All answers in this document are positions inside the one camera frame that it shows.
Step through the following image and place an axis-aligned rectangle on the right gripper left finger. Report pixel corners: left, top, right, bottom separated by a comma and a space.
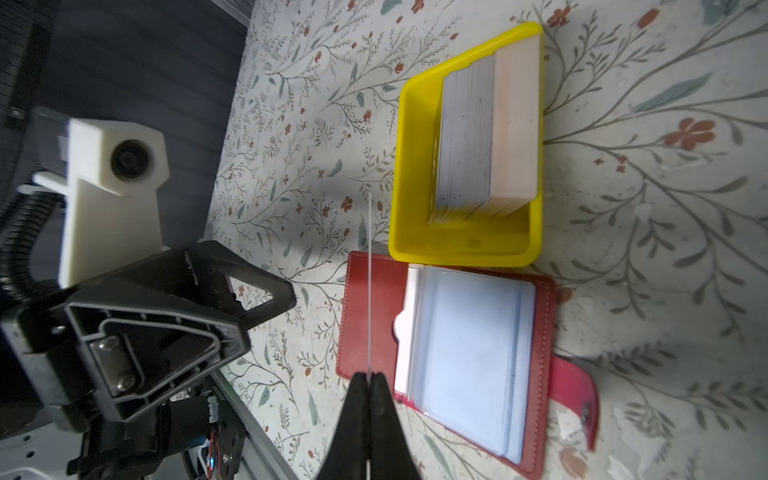
316, 372, 369, 480

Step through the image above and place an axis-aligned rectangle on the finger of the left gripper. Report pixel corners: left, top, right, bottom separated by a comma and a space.
183, 240, 297, 329

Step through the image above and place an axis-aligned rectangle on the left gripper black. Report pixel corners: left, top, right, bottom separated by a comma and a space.
1, 281, 248, 432

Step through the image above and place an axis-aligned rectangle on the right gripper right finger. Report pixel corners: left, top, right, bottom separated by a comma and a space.
368, 373, 421, 480

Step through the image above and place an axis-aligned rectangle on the red leather card holder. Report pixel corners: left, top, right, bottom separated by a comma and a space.
321, 252, 600, 479

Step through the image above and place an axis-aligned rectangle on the black VIP credit card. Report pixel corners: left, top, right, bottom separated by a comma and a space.
366, 193, 373, 381

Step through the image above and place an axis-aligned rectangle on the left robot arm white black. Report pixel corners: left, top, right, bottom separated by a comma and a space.
1, 241, 296, 479

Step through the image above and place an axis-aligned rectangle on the yellow plastic card tray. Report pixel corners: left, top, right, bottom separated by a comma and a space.
388, 22, 543, 268

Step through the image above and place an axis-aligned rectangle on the stack of credit cards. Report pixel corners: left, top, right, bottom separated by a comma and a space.
431, 34, 542, 223

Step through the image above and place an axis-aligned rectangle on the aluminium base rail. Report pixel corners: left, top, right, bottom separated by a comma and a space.
211, 372, 298, 479

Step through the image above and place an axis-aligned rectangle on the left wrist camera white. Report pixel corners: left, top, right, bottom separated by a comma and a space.
33, 118, 170, 288

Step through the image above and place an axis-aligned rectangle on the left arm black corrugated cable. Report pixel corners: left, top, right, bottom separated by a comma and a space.
0, 191, 64, 304

